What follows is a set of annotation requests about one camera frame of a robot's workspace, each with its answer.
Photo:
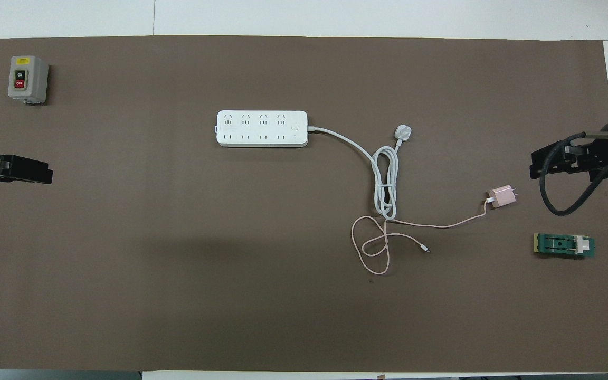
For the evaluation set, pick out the pink charger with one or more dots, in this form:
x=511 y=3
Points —
x=502 y=196

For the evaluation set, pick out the white power strip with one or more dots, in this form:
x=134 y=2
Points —
x=262 y=128

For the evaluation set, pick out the brown table mat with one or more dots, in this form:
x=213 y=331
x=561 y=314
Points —
x=283 y=295

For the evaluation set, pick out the grey on-off switch box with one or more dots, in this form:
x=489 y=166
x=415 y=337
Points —
x=27 y=79

